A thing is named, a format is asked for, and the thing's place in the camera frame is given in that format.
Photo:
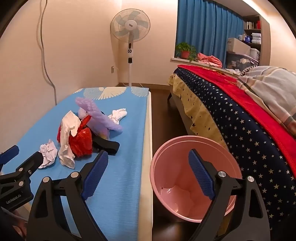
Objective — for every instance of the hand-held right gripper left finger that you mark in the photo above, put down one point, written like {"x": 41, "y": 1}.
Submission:
{"x": 94, "y": 172}

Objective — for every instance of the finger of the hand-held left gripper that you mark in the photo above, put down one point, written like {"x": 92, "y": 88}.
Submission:
{"x": 34, "y": 160}
{"x": 9, "y": 154}

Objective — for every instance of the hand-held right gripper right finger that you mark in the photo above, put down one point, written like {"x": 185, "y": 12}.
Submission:
{"x": 201, "y": 176}

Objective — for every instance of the small white tissue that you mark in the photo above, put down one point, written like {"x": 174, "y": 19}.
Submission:
{"x": 48, "y": 153}

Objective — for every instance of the pink plastic bin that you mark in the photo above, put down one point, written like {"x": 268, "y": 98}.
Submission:
{"x": 175, "y": 166}

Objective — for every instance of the black elastic band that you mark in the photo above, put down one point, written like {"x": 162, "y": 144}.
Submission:
{"x": 108, "y": 146}

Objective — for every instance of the red plastic bag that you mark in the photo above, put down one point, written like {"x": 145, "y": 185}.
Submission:
{"x": 82, "y": 141}

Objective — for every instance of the large white paper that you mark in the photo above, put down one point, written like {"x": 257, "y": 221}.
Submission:
{"x": 67, "y": 139}

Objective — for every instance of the purple foam net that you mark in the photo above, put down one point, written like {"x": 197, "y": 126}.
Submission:
{"x": 99, "y": 115}

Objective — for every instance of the blue printed table mat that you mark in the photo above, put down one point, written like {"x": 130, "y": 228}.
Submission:
{"x": 124, "y": 150}

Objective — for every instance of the white low table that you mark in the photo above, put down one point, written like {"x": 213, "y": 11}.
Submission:
{"x": 146, "y": 185}

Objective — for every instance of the navy star blanket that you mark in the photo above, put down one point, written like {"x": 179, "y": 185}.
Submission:
{"x": 235, "y": 129}

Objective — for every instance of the white sock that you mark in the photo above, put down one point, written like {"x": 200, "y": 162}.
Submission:
{"x": 119, "y": 114}

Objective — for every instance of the red blanket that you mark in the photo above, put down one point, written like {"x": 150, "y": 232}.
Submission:
{"x": 231, "y": 92}

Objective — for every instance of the striped grey quilt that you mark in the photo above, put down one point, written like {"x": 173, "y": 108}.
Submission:
{"x": 270, "y": 92}

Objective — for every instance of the pink folded clothes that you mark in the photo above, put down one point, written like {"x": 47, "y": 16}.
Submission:
{"x": 208, "y": 59}

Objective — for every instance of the white window sill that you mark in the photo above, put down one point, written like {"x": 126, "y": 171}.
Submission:
{"x": 178, "y": 60}

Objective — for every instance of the clear plastic storage bin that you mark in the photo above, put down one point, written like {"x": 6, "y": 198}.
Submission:
{"x": 235, "y": 61}

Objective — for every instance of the potted green plant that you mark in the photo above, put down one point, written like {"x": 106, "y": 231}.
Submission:
{"x": 185, "y": 54}

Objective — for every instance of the white storage box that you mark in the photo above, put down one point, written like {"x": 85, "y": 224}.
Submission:
{"x": 238, "y": 45}

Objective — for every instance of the blue curtain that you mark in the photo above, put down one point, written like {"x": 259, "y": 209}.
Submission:
{"x": 208, "y": 27}

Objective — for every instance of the wooden shelf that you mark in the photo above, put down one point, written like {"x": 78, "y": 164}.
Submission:
{"x": 252, "y": 30}

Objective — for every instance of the small low wall outlet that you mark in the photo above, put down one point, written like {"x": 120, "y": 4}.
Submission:
{"x": 113, "y": 69}

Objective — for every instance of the white pedestal fan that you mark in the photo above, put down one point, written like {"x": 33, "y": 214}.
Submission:
{"x": 130, "y": 24}

